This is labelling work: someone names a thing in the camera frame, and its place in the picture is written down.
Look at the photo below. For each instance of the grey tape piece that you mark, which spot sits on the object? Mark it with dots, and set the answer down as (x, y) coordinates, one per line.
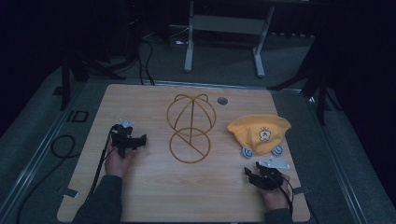
(301, 190)
(71, 193)

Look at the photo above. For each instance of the metal floor rail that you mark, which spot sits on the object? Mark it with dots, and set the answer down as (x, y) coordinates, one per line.
(34, 161)
(339, 161)

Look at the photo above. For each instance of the black tripod stand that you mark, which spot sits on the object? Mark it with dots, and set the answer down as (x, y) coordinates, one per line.
(320, 93)
(66, 81)

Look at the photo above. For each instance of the person's left hand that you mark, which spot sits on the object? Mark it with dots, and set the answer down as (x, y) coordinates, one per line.
(116, 164)

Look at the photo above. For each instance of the white metal table frame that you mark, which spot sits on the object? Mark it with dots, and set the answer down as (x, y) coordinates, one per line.
(229, 25)

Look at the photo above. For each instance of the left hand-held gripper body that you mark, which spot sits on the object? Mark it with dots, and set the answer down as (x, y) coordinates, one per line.
(122, 138)

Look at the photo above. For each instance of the person's right hand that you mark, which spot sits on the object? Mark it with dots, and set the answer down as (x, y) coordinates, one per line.
(275, 197)

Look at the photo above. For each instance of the yellow knit hat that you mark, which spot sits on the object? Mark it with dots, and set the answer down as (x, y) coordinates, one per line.
(258, 130)

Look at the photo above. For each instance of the grey round table grommet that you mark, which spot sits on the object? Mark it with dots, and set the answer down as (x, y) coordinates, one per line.
(222, 100)

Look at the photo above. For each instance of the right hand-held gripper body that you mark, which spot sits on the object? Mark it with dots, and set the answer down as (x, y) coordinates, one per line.
(270, 177)

